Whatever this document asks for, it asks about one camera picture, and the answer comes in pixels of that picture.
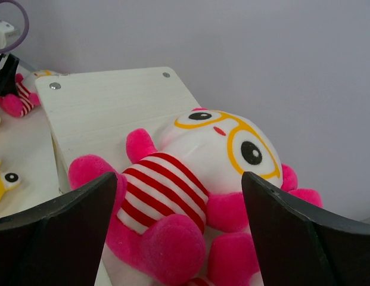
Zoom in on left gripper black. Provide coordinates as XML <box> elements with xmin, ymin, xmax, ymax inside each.
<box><xmin>0</xmin><ymin>54</ymin><xmax>19</xmax><ymax>96</ymax></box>

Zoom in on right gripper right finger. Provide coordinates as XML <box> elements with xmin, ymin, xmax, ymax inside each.
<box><xmin>241</xmin><ymin>172</ymin><xmax>370</xmax><ymax>285</ymax></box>

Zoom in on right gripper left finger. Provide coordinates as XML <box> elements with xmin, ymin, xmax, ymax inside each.
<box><xmin>0</xmin><ymin>172</ymin><xmax>117</xmax><ymax>285</ymax></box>

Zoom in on pink plush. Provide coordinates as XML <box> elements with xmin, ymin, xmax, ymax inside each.
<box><xmin>0</xmin><ymin>70</ymin><xmax>59</xmax><ymax>118</ymax></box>
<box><xmin>187</xmin><ymin>232</ymin><xmax>263</xmax><ymax>286</ymax></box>
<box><xmin>67</xmin><ymin>107</ymin><xmax>324</xmax><ymax>286</ymax></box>

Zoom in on white two-tier shelf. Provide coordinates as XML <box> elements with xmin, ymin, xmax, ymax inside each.
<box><xmin>36</xmin><ymin>67</ymin><xmax>199</xmax><ymax>193</ymax></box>

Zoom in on pink plush at table back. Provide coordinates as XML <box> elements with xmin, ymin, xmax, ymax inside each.
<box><xmin>0</xmin><ymin>70</ymin><xmax>59</xmax><ymax>118</ymax></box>

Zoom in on yellow plush centre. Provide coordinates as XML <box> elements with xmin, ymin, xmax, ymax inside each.
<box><xmin>0</xmin><ymin>158</ymin><xmax>21</xmax><ymax>200</ymax></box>

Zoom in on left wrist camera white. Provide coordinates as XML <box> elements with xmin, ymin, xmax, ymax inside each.
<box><xmin>0</xmin><ymin>20</ymin><xmax>19</xmax><ymax>49</ymax></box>

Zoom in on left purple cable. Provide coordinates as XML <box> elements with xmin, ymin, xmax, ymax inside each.
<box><xmin>0</xmin><ymin>0</ymin><xmax>30</xmax><ymax>56</ymax></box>

